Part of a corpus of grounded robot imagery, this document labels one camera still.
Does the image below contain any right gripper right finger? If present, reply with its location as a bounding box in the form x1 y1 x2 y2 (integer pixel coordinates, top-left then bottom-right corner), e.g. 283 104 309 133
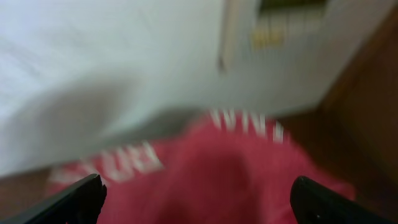
290 176 394 224

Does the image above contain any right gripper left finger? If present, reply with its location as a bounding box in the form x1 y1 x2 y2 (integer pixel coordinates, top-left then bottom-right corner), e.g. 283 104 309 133
1 174 107 224

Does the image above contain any red t-shirt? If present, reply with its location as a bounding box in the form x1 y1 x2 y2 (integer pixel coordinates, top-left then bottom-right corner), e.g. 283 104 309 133
48 110 355 223

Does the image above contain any wall socket plate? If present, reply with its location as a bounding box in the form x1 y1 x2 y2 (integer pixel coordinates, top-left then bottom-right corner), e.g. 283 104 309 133
218 0 330 72

